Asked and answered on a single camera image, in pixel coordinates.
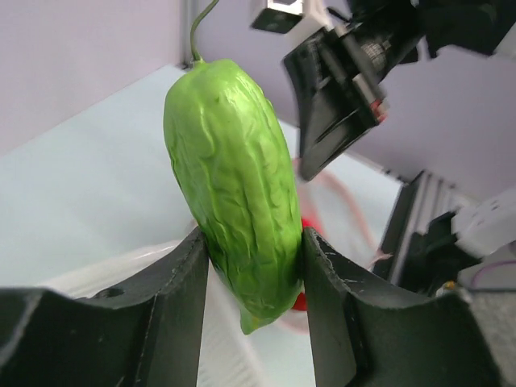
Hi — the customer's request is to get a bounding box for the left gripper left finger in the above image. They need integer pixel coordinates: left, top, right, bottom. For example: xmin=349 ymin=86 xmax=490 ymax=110
xmin=1 ymin=231 xmax=207 ymax=386

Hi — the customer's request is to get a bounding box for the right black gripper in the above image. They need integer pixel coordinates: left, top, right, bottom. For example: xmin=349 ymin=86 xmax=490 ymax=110
xmin=283 ymin=19 xmax=422 ymax=181

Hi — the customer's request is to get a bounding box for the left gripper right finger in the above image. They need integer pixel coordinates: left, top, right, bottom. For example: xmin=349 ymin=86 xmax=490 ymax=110
xmin=302 ymin=229 xmax=515 ymax=386

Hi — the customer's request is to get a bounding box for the red toy apple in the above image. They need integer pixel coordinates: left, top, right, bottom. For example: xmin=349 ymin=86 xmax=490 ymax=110
xmin=289 ymin=217 xmax=323 ymax=312

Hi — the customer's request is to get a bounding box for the light green toy cucumber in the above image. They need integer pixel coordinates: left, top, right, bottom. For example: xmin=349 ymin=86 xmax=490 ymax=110
xmin=162 ymin=0 xmax=306 ymax=335

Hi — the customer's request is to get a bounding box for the clear zip top bag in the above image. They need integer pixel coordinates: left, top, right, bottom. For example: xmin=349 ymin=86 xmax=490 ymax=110
xmin=295 ymin=172 xmax=391 ymax=271

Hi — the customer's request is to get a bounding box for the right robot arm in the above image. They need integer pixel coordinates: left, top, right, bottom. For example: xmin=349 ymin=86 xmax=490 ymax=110
xmin=283 ymin=1 xmax=515 ymax=294

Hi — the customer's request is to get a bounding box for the white plastic basket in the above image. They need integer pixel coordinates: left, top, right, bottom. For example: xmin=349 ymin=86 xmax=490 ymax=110
xmin=35 ymin=239 xmax=267 ymax=387

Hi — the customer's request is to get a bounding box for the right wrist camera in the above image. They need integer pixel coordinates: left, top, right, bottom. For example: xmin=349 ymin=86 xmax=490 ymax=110
xmin=250 ymin=0 xmax=334 ymax=49

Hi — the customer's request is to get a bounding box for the left aluminium frame post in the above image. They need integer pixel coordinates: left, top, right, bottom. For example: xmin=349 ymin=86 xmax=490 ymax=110
xmin=178 ymin=0 xmax=196 ymax=69

